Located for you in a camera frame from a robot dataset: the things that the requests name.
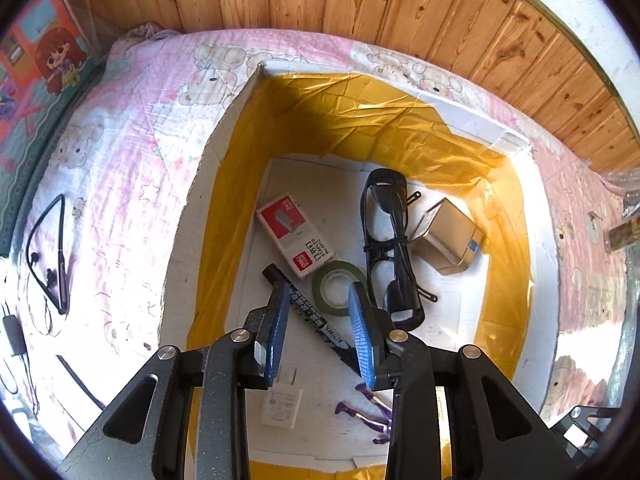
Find black neckband earphones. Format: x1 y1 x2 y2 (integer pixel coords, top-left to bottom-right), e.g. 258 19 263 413
26 193 68 316

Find black marker pen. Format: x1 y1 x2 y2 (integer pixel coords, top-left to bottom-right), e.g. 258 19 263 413
262 263 363 376

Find black adapter with cable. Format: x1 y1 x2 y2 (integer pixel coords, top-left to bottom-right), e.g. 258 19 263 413
2 312 28 358

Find black glasses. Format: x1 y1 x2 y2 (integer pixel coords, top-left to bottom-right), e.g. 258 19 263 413
361 168 440 331

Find green tape roll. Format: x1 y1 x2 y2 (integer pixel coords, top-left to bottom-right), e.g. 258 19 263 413
312 261 369 318

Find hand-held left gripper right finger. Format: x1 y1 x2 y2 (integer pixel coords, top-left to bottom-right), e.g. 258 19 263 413
347 281 591 480

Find red and white staples box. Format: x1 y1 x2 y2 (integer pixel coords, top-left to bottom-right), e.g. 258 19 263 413
256 192 328 280

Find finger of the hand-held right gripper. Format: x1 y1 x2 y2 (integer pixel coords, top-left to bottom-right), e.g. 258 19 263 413
549 406 623 461

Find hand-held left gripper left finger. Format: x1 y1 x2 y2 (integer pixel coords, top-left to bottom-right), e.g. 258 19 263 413
55 280 292 480

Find black strip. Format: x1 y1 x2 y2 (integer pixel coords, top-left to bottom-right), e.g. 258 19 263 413
56 355 107 408

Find small beige box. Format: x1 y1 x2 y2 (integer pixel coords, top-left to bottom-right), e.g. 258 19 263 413
409 197 485 276

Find cardboard box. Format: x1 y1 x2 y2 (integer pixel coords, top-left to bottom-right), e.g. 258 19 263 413
160 60 561 480

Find white charger plug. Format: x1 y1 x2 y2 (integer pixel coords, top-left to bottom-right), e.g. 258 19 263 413
259 365 305 429

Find purple hair claw clip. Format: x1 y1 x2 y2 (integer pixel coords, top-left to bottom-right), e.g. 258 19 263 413
334 382 396 445

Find pink printed blanket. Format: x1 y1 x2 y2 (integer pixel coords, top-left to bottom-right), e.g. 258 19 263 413
0 30 640 461

